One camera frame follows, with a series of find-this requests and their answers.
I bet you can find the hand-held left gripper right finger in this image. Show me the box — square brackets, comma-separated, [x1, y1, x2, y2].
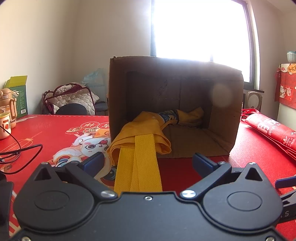
[180, 152, 266, 200]

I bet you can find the green carton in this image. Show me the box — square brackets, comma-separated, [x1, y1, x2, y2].
[4, 76, 28, 118]

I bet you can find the beige drinking bottle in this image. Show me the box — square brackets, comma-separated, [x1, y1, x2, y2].
[0, 88, 17, 129]

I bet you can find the quilted storage bag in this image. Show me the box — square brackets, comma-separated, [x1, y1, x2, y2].
[43, 82, 100, 116]

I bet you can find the black round seat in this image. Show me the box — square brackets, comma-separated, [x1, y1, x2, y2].
[55, 103, 87, 115]

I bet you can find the window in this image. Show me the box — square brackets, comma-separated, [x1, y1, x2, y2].
[150, 0, 260, 91]

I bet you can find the cream printed mug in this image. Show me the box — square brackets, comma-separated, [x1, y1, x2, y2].
[0, 113, 12, 139]

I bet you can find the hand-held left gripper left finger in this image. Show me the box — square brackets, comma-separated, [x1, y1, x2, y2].
[34, 152, 118, 201]

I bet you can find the red printed cloth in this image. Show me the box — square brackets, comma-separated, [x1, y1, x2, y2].
[274, 63, 296, 109]

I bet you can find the brown cardboard box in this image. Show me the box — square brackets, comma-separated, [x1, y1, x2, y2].
[107, 56, 245, 158]

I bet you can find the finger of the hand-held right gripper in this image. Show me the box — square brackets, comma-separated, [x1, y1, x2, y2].
[275, 175, 296, 205]

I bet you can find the red folded shopping bag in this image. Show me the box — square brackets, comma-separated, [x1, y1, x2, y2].
[240, 109, 296, 163]

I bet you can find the beige round-grille speaker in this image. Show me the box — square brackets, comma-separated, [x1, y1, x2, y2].
[245, 91, 263, 114]

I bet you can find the red printed table mat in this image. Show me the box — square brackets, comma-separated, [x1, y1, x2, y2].
[0, 113, 296, 241]

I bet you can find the yellow shopping bag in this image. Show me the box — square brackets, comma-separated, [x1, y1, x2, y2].
[107, 107, 205, 193]

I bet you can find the light blue plastic bag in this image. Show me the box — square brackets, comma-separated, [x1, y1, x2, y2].
[82, 68, 109, 102]

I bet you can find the black cable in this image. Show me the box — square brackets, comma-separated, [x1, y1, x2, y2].
[0, 126, 43, 174]

